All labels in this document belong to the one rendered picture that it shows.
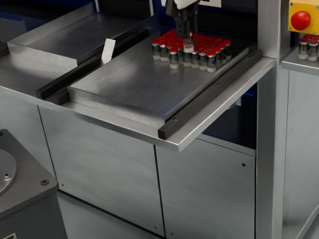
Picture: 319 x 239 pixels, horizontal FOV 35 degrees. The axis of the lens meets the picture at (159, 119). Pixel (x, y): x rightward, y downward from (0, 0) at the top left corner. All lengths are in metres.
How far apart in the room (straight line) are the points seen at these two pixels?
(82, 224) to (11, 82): 0.98
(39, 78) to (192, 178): 0.60
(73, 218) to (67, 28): 0.91
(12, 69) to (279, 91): 0.67
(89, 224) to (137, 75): 1.04
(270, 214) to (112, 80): 0.62
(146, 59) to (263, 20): 0.30
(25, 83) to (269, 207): 0.75
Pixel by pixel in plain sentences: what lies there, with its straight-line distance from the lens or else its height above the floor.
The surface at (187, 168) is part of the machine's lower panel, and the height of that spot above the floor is 0.45.
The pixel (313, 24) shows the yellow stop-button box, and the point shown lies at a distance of 1.16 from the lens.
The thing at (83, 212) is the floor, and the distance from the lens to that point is 2.18.
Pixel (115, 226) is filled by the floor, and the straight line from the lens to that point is 2.08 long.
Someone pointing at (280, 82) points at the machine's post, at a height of 0.82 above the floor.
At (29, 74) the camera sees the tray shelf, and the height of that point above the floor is 0.88.
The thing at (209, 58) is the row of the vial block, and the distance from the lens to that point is 1.17.
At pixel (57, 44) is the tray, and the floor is 0.88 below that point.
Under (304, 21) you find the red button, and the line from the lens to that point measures 1.13.
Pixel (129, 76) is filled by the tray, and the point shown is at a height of 0.88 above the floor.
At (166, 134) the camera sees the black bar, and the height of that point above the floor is 0.89.
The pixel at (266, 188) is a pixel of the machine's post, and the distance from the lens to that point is 1.46.
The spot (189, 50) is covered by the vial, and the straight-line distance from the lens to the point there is 1.11.
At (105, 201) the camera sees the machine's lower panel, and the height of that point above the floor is 0.14.
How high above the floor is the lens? 1.41
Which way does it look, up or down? 32 degrees down
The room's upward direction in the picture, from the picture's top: 6 degrees counter-clockwise
